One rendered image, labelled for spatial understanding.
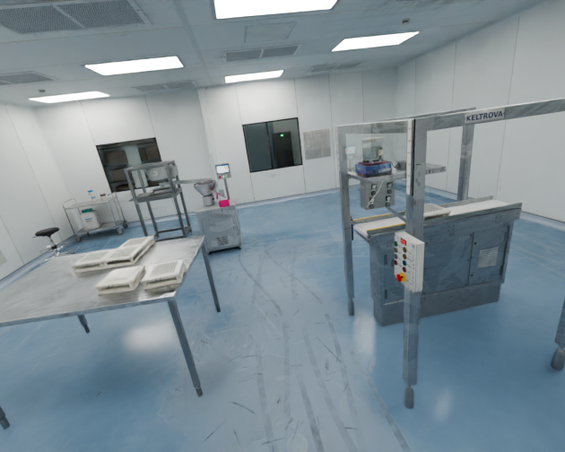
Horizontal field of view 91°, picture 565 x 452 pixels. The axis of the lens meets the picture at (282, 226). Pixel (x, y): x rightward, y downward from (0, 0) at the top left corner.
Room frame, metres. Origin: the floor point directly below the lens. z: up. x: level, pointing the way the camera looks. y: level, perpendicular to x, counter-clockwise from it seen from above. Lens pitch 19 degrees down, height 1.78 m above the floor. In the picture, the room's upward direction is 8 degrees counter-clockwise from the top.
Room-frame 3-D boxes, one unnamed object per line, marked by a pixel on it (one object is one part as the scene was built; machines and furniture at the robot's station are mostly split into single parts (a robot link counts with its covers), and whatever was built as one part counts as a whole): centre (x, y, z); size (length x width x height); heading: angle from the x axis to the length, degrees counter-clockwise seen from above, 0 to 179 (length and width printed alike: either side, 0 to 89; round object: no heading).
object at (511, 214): (2.16, -1.29, 0.88); 1.30 x 0.29 x 0.10; 96
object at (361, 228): (2.16, -1.29, 0.92); 1.35 x 0.25 x 0.05; 96
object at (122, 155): (6.77, 3.29, 1.43); 1.32 x 0.01 x 1.11; 97
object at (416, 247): (1.22, -0.60, 1.08); 0.17 x 0.06 x 0.26; 6
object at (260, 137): (7.18, -0.05, 1.43); 1.38 x 0.01 x 1.16; 97
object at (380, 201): (1.97, -0.72, 1.25); 0.22 x 0.11 x 0.20; 96
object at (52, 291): (2.06, 1.51, 0.87); 1.50 x 1.10 x 0.04; 92
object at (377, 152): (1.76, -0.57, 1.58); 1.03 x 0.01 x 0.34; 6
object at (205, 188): (4.52, 1.09, 0.95); 0.49 x 0.36 x 0.37; 97
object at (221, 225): (4.47, 1.04, 0.38); 0.63 x 0.57 x 0.76; 97
